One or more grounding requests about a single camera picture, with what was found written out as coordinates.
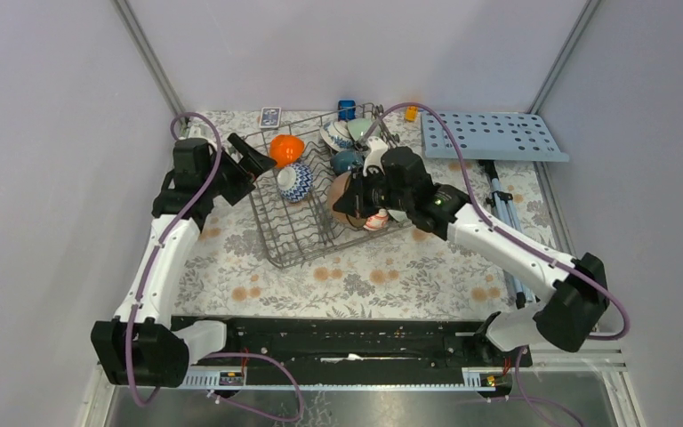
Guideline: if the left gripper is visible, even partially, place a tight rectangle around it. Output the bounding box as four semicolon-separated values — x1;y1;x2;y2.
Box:
202;133;277;204

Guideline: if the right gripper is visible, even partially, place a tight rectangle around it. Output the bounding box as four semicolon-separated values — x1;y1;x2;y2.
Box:
333;165;412;221

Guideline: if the brown glazed bowl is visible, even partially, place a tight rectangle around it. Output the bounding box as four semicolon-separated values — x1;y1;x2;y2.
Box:
326;172;366;230

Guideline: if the red and white bowl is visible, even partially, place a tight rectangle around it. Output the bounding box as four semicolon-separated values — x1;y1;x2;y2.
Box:
364;209;390;231

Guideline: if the grey wire dish rack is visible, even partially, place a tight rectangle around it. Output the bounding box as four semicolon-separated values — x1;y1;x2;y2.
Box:
244;111;412;268

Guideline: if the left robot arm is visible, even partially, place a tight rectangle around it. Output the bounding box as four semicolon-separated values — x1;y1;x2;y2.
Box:
90;133;277;388

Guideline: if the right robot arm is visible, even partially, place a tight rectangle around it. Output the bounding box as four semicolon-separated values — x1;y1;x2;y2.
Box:
333;147;609;367

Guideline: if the orange bowl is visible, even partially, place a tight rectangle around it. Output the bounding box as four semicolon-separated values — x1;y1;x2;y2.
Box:
269;134;305;168

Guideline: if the dark blue glazed bowl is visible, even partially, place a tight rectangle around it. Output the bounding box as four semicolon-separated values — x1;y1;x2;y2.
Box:
330;150;365;176

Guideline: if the blue zigzag patterned bowl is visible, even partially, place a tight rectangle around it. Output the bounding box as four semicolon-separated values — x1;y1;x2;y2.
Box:
277;162;313;203

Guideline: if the playing card box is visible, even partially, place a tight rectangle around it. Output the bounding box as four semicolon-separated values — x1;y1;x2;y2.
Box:
258;107;282;130

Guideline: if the blue floral white bowl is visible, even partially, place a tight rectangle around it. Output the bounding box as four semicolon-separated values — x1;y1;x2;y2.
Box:
319;121;355;152

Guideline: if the pale green bowl back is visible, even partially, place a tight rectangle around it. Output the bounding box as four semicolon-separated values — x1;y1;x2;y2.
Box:
347;117;381;143

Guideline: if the blue toy car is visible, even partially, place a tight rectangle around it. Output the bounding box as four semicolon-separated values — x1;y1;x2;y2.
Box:
337;99;357;122

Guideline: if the floral tablecloth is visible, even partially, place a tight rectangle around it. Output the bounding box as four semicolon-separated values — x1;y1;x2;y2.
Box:
172;109;576;323

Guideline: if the orange toy block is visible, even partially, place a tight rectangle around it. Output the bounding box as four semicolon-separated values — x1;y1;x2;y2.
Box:
404;104;420;123

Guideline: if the light blue perforated board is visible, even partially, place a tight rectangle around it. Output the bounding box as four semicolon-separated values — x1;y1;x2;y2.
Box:
421;110;570;163

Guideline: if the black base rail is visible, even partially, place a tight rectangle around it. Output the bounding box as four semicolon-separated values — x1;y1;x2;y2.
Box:
201;316;532;382

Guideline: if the white slotted cable duct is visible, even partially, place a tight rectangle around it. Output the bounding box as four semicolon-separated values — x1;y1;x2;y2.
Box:
178;368;512;392

